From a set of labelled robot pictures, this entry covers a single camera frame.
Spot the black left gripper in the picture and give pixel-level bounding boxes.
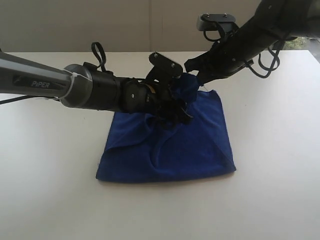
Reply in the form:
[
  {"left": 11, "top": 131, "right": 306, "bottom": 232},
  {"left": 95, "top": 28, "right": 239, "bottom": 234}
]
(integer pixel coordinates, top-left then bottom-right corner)
[{"left": 142, "top": 79, "right": 193, "bottom": 124}]

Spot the blue towel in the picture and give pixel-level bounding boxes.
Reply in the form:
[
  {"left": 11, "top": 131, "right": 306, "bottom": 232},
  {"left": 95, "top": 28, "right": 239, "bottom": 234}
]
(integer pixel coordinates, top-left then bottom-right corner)
[{"left": 95, "top": 73, "right": 236, "bottom": 184}]

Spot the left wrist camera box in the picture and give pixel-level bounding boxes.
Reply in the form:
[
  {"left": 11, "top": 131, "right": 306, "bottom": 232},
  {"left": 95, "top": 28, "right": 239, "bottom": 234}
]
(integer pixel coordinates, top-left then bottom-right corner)
[{"left": 148, "top": 52, "right": 183, "bottom": 78}]

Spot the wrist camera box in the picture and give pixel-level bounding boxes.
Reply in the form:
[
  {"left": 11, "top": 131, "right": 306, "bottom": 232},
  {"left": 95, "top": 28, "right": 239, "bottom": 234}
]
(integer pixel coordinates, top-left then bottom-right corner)
[
  {"left": 148, "top": 52, "right": 183, "bottom": 78},
  {"left": 196, "top": 13, "right": 237, "bottom": 33}
]

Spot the white zip tie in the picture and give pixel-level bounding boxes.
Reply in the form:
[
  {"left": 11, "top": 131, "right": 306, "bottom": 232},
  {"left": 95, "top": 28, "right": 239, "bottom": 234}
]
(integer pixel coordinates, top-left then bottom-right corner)
[{"left": 55, "top": 70, "right": 93, "bottom": 101}]

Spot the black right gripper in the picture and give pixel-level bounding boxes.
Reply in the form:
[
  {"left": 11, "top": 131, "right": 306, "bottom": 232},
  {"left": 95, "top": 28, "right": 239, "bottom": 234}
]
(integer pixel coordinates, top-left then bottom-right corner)
[{"left": 184, "top": 37, "right": 253, "bottom": 87}]

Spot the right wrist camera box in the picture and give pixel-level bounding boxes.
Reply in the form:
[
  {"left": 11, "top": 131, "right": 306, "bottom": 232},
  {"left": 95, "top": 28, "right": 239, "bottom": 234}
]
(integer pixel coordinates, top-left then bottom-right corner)
[{"left": 196, "top": 13, "right": 237, "bottom": 33}]

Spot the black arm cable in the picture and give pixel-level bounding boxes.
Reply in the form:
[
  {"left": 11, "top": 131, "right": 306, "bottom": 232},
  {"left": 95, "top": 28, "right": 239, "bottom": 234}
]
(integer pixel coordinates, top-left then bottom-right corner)
[
  {"left": 91, "top": 41, "right": 108, "bottom": 72},
  {"left": 246, "top": 41, "right": 283, "bottom": 78}
]

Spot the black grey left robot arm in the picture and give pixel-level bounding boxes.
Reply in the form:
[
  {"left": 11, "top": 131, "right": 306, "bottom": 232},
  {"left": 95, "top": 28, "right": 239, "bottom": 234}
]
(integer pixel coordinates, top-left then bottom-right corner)
[{"left": 0, "top": 52, "right": 192, "bottom": 124}]

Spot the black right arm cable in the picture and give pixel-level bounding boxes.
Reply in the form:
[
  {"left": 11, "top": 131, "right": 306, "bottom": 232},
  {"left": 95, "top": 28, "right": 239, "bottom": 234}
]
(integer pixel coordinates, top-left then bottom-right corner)
[{"left": 246, "top": 41, "right": 283, "bottom": 78}]

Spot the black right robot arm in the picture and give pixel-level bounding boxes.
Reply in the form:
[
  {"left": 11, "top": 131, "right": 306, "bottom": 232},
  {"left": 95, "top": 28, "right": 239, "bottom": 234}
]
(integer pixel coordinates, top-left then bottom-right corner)
[{"left": 184, "top": 0, "right": 320, "bottom": 85}]

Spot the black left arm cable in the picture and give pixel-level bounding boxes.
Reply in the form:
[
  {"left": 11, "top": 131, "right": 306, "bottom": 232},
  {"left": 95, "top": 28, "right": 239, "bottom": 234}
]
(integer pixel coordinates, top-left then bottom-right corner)
[{"left": 91, "top": 41, "right": 108, "bottom": 72}]

